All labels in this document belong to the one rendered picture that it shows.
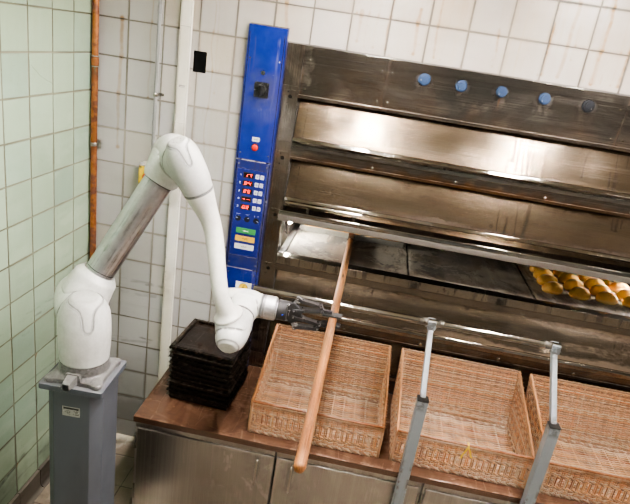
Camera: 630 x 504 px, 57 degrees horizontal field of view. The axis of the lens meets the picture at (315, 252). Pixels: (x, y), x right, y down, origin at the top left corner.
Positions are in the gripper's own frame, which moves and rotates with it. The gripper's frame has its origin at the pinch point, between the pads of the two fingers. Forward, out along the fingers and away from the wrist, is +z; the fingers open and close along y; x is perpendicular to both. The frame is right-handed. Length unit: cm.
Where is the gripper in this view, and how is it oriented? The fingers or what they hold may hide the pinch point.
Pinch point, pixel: (331, 319)
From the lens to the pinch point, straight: 211.9
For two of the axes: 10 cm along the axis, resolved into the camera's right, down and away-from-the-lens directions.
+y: -1.5, 9.3, 3.4
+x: -1.3, 3.3, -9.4
